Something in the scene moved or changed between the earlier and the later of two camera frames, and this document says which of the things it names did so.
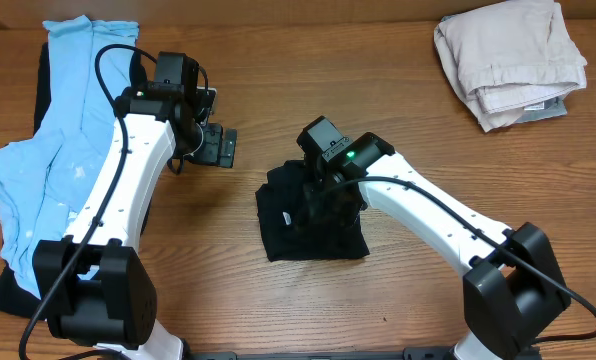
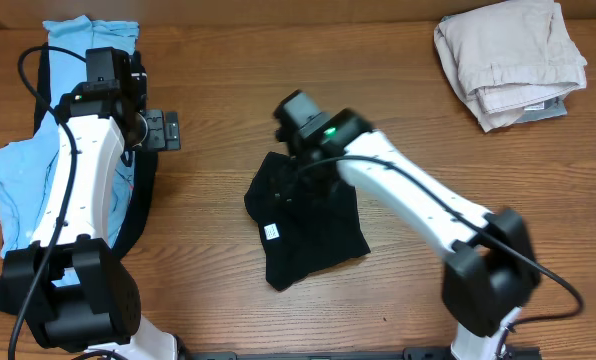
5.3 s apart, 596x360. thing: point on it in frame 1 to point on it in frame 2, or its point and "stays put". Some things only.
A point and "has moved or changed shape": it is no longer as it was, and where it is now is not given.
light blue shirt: (39, 183) stays put
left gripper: (210, 153) to (159, 138)
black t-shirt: (303, 217) has moved or changed shape
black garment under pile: (9, 295) stays put
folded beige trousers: (505, 57) stays put
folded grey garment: (548, 109) stays put
